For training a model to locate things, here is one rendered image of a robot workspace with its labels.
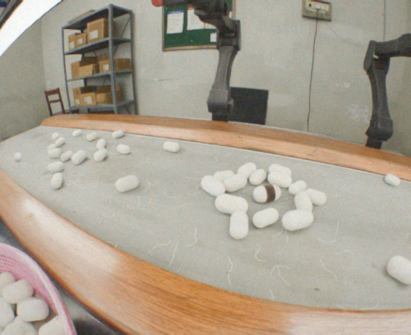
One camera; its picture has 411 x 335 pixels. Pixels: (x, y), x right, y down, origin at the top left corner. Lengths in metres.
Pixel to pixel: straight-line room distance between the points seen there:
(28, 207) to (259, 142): 0.40
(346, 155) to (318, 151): 0.06
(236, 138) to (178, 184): 0.19
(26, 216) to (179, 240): 0.18
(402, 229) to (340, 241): 0.12
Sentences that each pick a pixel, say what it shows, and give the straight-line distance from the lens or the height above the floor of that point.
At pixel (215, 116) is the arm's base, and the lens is 0.69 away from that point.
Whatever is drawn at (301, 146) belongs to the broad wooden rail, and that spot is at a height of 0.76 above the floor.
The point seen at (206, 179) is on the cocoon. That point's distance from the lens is 0.24.
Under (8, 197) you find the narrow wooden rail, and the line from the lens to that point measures 0.33.
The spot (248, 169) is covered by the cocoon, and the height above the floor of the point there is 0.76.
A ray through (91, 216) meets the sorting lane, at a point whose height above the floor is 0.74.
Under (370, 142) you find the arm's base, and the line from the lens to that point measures 0.80.
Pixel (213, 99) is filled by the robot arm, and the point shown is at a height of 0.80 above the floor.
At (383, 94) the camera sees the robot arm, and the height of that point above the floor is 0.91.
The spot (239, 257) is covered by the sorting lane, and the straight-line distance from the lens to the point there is 0.18.
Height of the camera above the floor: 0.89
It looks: 28 degrees down
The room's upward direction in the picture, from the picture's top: 1 degrees clockwise
